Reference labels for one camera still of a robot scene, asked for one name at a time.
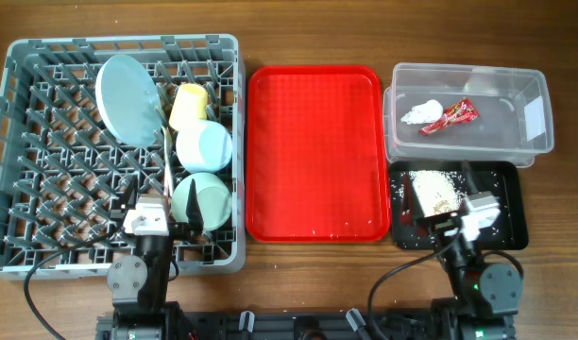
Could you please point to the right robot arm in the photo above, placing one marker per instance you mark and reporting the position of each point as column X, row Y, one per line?
column 486, row 284

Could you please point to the red snack wrapper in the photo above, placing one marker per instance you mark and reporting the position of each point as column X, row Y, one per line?
column 461, row 112

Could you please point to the red plastic serving tray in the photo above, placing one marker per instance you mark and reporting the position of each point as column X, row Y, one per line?
column 315, row 156

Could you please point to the mint green bowl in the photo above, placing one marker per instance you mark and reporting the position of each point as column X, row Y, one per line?
column 213, row 196

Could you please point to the rice and peanut leftovers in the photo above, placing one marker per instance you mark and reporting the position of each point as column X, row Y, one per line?
column 441, row 195

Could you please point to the grey plastic dishwasher rack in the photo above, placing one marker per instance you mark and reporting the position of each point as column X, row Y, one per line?
column 61, row 170

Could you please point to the white tissue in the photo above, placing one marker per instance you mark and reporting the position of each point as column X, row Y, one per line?
column 426, row 113

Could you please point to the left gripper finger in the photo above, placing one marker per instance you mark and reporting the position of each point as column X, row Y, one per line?
column 128, row 198
column 193, row 212

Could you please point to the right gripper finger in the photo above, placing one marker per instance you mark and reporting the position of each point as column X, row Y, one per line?
column 411, row 212
column 470, row 179

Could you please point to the black plastic tray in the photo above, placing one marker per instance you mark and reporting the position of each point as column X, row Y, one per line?
column 509, row 232

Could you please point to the white plastic fork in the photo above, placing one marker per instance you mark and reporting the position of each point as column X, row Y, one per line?
column 168, row 176

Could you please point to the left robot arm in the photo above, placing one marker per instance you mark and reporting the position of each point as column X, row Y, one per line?
column 139, row 282

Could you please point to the clear plastic bin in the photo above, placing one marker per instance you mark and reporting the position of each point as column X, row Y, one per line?
column 515, row 122

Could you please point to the light blue bowl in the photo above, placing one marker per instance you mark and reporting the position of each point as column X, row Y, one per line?
column 204, row 146

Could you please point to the light blue round plate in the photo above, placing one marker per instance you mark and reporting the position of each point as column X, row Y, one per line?
column 128, row 101

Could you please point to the yellow plastic cup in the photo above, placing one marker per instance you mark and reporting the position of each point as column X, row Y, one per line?
column 189, row 106

